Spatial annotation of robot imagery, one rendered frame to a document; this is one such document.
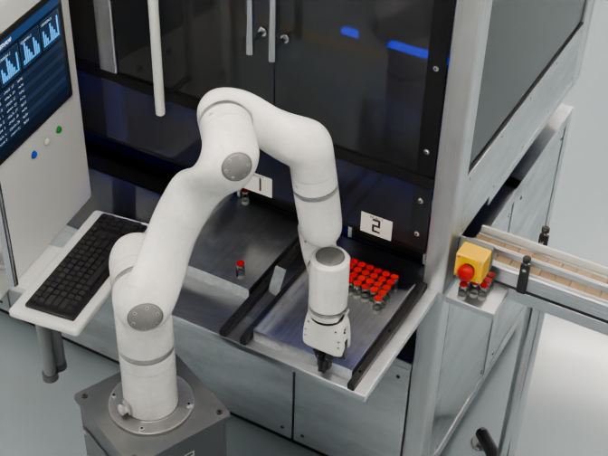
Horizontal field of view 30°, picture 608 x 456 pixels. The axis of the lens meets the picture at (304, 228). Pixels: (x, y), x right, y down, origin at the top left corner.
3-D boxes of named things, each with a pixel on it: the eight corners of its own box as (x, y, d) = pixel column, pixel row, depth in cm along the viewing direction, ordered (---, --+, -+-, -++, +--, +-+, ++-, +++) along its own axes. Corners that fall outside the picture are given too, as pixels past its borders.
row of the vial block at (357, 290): (322, 280, 284) (323, 266, 281) (386, 305, 278) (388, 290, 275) (318, 285, 283) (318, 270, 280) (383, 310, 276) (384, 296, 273)
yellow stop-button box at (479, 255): (464, 258, 280) (467, 236, 275) (491, 268, 277) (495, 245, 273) (451, 276, 275) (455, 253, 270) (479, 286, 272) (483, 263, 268)
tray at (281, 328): (322, 259, 291) (322, 249, 288) (413, 294, 281) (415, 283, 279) (252, 340, 267) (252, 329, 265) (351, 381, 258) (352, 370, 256)
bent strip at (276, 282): (275, 282, 283) (276, 265, 279) (286, 287, 282) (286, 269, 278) (246, 316, 274) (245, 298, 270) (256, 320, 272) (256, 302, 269)
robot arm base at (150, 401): (137, 451, 243) (130, 391, 232) (92, 396, 255) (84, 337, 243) (210, 411, 252) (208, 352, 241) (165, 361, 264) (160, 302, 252)
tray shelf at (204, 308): (216, 194, 314) (216, 189, 313) (449, 280, 288) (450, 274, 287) (112, 295, 281) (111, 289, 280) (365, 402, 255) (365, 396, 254)
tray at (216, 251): (232, 194, 311) (232, 185, 309) (315, 225, 301) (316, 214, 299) (161, 264, 288) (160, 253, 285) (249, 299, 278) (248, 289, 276)
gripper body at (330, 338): (356, 308, 247) (353, 344, 254) (315, 291, 250) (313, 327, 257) (340, 327, 242) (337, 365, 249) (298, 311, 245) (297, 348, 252)
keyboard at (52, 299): (102, 215, 314) (101, 209, 313) (147, 228, 311) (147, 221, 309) (24, 307, 285) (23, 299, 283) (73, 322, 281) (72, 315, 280)
